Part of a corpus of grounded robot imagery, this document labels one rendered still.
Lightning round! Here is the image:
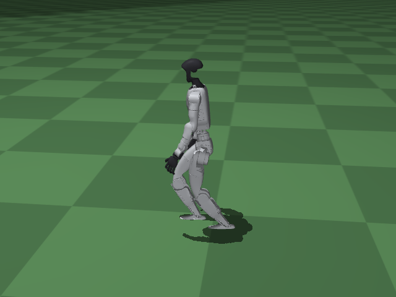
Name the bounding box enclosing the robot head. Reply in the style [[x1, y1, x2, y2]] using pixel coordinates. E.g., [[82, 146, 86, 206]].
[[181, 58, 205, 88]]

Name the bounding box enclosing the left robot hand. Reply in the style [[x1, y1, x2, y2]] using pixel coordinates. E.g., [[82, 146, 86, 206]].
[[165, 153, 184, 174]]

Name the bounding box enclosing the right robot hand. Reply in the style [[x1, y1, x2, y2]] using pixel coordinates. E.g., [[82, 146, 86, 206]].
[[187, 133, 196, 150]]

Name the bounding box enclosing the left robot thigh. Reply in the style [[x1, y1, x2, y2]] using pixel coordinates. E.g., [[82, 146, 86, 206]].
[[189, 147, 210, 201]]

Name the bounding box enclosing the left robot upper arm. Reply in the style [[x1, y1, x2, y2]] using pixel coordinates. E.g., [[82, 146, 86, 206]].
[[185, 92, 201, 133]]

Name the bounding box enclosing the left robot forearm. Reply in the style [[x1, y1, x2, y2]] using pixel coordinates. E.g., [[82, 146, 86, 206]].
[[174, 123, 193, 157]]

